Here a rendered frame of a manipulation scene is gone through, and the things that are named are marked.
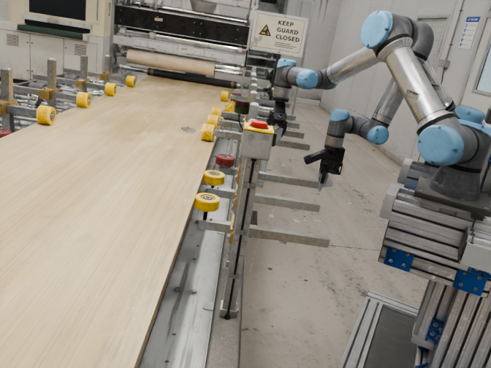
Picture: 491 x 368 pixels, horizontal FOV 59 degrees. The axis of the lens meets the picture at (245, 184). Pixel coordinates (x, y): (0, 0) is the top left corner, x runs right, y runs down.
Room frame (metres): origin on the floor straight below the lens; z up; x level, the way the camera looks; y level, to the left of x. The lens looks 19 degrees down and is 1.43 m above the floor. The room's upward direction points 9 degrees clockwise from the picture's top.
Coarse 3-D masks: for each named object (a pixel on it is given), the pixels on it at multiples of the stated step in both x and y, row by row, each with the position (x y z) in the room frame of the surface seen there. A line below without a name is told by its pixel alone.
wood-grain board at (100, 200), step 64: (64, 128) 1.85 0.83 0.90; (128, 128) 2.04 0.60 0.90; (192, 128) 2.26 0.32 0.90; (0, 192) 1.10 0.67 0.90; (64, 192) 1.17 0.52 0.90; (128, 192) 1.25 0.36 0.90; (192, 192) 1.34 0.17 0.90; (0, 256) 0.79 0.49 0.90; (64, 256) 0.83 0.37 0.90; (128, 256) 0.87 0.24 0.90; (0, 320) 0.60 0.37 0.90; (64, 320) 0.63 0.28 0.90; (128, 320) 0.66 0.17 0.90
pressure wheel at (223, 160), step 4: (216, 156) 1.79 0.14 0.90; (220, 156) 1.79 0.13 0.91; (224, 156) 1.80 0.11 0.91; (228, 156) 1.81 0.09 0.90; (232, 156) 1.82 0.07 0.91; (216, 160) 1.78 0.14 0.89; (220, 160) 1.77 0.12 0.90; (224, 160) 1.76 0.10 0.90; (228, 160) 1.76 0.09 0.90; (232, 160) 1.78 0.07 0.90; (220, 164) 1.76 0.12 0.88; (224, 164) 1.76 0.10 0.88; (228, 164) 1.77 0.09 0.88; (232, 164) 1.78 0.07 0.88
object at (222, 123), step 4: (220, 120) 2.28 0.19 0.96; (224, 120) 2.29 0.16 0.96; (228, 120) 2.30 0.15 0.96; (220, 124) 2.28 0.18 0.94; (224, 124) 2.28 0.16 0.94; (228, 124) 2.28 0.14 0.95; (232, 124) 2.29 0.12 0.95; (236, 124) 2.29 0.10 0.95; (236, 128) 2.29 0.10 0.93; (240, 128) 2.29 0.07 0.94; (276, 128) 2.32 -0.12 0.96; (288, 132) 2.30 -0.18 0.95; (292, 132) 2.30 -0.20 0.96; (296, 132) 2.30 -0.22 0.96; (300, 132) 2.31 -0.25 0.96; (288, 136) 2.30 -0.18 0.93; (292, 136) 2.30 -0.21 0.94; (296, 136) 2.30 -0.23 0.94; (300, 136) 2.30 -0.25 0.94
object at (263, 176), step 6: (222, 168) 1.78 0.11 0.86; (228, 168) 1.79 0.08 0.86; (234, 168) 1.80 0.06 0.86; (228, 174) 1.78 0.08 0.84; (234, 174) 1.79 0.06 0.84; (264, 174) 1.79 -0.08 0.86; (270, 174) 1.80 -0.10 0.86; (276, 174) 1.82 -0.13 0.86; (270, 180) 1.79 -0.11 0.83; (276, 180) 1.79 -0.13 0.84; (282, 180) 1.80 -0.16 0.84; (288, 180) 1.80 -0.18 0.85; (294, 180) 1.80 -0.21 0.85; (300, 180) 1.80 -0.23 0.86; (306, 180) 1.80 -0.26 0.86; (312, 180) 1.81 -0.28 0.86; (306, 186) 1.80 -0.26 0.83; (312, 186) 1.80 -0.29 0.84
